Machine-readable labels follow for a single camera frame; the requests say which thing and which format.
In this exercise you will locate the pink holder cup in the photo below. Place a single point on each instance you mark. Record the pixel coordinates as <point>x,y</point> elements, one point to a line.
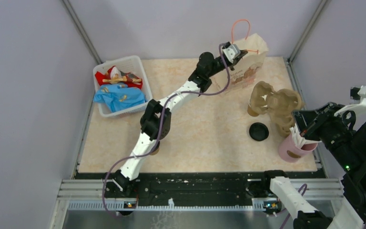
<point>289,152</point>

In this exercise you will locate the white wrapped straws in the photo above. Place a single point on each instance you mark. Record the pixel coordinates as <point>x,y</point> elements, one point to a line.
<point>298,140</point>

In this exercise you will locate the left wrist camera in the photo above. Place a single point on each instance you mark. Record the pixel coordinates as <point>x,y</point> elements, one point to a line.
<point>230,51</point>

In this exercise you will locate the blue snack bag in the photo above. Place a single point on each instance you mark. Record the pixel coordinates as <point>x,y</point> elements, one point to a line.
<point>118,97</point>

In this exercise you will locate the single cardboard cup carrier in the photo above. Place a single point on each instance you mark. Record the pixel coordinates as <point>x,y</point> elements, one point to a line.
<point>283,101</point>

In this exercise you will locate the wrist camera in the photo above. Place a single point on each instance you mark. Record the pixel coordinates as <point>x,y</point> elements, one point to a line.
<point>230,51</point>
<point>358,106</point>

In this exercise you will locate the black lid stack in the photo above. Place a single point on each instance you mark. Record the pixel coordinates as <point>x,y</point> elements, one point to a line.
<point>258,131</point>

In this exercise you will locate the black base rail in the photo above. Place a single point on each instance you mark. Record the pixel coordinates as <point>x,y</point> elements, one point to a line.
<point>196,190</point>

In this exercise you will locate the paper takeout bag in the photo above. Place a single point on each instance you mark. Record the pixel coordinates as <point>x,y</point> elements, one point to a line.
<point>245,70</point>

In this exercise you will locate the cardboard cup carrier stack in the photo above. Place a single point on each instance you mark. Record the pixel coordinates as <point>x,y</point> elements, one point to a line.
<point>283,123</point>

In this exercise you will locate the red snack bag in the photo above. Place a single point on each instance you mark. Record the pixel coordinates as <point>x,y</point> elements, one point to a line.
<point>115,76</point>

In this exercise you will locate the stack of paper cups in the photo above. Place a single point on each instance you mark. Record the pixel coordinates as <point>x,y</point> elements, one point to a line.
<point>253,110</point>

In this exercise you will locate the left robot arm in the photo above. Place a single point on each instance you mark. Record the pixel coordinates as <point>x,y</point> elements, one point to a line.
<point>156,120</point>

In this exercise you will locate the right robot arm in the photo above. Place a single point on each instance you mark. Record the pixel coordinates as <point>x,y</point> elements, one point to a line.
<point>352,215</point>

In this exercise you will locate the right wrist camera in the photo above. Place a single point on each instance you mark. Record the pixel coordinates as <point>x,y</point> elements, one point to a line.
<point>358,106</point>

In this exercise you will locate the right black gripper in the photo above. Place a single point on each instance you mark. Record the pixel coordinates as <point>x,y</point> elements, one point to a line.
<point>303,119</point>

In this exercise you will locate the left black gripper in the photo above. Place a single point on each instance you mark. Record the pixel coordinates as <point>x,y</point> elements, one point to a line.
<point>243,52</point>

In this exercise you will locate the white plastic basket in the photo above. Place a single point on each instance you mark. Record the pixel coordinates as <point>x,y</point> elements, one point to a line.
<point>130,64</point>

